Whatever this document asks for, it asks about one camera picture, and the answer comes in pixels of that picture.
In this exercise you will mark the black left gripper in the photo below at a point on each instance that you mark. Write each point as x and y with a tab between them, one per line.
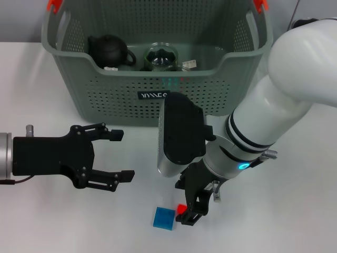
50	155

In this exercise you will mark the small red sloped brick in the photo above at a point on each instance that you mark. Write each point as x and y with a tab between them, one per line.
181	208

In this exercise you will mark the long clear white brick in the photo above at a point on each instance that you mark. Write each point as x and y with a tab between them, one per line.
190	64

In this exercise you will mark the blue four-stud brick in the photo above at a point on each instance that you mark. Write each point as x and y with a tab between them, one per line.
163	218

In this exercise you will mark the dark clay teapot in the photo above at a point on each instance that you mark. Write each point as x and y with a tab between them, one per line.
108	51

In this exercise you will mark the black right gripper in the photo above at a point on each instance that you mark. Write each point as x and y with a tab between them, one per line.
197	187

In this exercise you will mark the grey-green perforated storage bin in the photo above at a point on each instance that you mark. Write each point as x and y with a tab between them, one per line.
118	105

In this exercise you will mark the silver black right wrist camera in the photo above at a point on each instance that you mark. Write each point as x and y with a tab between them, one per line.
181	131

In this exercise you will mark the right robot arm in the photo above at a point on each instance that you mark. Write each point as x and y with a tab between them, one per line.
276	92

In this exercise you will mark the small white brick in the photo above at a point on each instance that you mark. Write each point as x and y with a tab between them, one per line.
110	68

